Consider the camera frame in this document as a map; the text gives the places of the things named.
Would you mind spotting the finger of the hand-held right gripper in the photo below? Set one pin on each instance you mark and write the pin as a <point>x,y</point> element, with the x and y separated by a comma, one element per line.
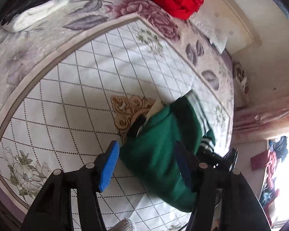
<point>210,158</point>
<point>231,158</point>

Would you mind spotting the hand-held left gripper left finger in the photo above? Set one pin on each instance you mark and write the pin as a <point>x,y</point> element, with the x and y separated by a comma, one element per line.
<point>108,168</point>

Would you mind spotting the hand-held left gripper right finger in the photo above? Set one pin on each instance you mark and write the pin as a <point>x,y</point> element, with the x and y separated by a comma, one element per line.
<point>184,166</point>

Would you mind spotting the green and cream varsity jacket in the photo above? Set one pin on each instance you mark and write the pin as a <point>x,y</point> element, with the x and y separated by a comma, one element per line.
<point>156,149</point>

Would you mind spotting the pink patterned curtain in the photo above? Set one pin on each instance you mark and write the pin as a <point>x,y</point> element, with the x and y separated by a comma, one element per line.
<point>262,118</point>

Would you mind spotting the white knit cloth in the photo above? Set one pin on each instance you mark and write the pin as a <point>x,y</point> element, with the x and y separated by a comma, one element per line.
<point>125,225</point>

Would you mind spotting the white nightstand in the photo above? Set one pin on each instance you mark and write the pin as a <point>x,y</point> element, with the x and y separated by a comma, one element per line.
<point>240,77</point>

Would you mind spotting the white diamond-pattern mat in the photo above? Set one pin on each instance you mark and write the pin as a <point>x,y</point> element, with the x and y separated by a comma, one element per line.
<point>74,89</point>

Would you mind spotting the white pillow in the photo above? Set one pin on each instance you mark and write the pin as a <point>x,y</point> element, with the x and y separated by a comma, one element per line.
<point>207,28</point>

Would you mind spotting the beige bed headboard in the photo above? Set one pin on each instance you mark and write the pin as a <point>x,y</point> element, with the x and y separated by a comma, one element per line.
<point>236,24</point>

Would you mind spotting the purple floral bed blanket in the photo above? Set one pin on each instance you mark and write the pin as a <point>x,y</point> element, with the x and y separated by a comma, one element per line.
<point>98,3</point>

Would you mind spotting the black and white folded garment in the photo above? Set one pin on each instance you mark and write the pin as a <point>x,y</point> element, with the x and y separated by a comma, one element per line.
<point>31,7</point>

